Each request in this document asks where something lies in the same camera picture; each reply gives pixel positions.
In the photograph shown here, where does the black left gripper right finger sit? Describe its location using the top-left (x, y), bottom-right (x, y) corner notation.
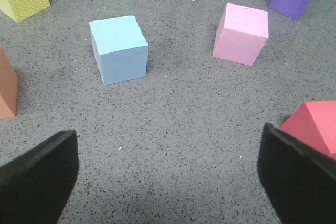
top-left (257, 123), bottom-right (335, 223)

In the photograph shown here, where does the red textured foam cube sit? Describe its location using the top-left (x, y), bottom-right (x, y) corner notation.
top-left (281, 100), bottom-right (335, 159)

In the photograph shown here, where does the pink foam cube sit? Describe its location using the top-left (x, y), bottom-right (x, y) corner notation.
top-left (213, 3), bottom-right (269, 66)

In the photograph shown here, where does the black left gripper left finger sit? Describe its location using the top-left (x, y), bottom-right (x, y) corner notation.
top-left (1, 130), bottom-right (79, 223)

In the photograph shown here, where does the orange foam cube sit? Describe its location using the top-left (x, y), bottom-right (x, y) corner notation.
top-left (0, 47), bottom-right (18, 119)

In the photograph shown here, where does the light blue foam cube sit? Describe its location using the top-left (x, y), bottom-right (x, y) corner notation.
top-left (89, 16), bottom-right (148, 86)

